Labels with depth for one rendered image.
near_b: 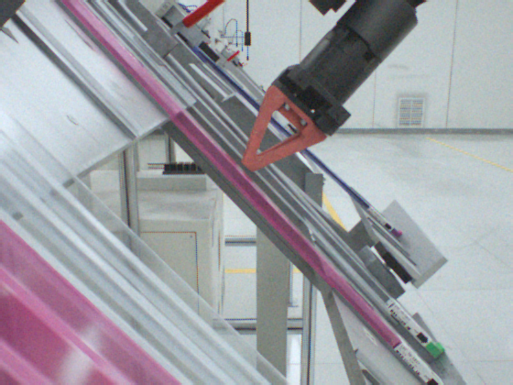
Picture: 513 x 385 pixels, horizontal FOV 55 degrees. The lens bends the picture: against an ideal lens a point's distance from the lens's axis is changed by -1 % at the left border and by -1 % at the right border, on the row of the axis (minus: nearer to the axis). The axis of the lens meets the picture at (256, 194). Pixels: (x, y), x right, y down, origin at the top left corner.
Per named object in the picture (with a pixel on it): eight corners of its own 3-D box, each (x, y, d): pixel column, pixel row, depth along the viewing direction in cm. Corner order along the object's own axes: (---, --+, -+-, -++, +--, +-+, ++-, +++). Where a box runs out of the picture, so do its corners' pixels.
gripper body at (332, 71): (282, 80, 42) (343, 11, 40) (275, 80, 51) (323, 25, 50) (338, 131, 43) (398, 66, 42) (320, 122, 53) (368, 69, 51)
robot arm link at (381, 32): (434, 12, 43) (414, 21, 48) (378, -45, 42) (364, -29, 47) (379, 72, 44) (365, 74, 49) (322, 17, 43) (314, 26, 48)
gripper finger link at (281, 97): (219, 147, 45) (289, 67, 43) (222, 137, 52) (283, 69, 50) (274, 195, 46) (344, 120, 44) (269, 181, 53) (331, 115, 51)
